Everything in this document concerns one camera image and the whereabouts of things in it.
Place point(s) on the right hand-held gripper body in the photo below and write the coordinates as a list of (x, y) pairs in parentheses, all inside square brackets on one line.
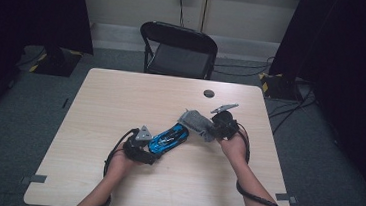
[(225, 125)]

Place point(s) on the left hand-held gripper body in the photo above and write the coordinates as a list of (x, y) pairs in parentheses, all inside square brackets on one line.
[(135, 145)]

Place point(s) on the grey cloth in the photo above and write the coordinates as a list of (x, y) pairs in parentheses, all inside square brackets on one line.
[(197, 122)]

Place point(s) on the blue toy car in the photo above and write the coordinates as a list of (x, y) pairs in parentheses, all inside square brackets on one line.
[(169, 138)]

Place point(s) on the person's left hand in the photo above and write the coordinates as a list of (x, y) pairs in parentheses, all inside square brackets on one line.
[(120, 163)]

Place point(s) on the person's right hand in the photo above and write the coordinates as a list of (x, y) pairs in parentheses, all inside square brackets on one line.
[(234, 147)]

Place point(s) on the black stand base striped tape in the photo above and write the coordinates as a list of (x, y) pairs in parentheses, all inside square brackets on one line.
[(57, 67), (279, 88)]

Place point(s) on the grey tape strip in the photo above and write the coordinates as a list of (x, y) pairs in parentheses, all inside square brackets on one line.
[(35, 178), (284, 197)]

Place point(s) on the black folding chair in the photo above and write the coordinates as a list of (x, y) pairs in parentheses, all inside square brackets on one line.
[(180, 37)]

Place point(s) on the dark curtain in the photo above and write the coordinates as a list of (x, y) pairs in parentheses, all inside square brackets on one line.
[(29, 2), (358, 64)]

